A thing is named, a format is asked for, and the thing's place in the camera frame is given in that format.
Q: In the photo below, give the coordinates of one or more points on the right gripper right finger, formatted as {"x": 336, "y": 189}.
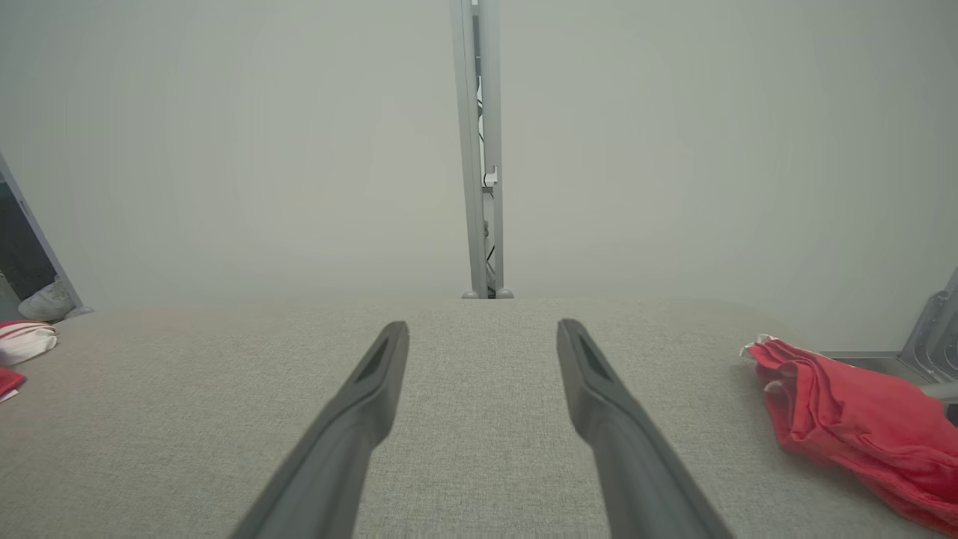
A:
{"x": 614, "y": 427}

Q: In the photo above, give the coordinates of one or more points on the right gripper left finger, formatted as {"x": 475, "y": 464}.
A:
{"x": 352, "y": 419}

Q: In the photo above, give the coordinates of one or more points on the red basketball jersey white trim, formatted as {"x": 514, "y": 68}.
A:
{"x": 26, "y": 340}

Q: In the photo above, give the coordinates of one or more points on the plain red crumpled garment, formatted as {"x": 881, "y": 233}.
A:
{"x": 861, "y": 419}

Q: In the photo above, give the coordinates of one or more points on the white shoe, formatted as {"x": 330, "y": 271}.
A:
{"x": 46, "y": 303}

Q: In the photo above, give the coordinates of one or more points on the grey partition frame double post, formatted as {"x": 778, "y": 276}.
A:
{"x": 470, "y": 150}

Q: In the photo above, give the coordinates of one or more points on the grey slanted frame leg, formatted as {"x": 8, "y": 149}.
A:
{"x": 77, "y": 311}

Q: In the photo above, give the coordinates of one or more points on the grey metal frame bracket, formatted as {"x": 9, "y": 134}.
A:
{"x": 932, "y": 337}

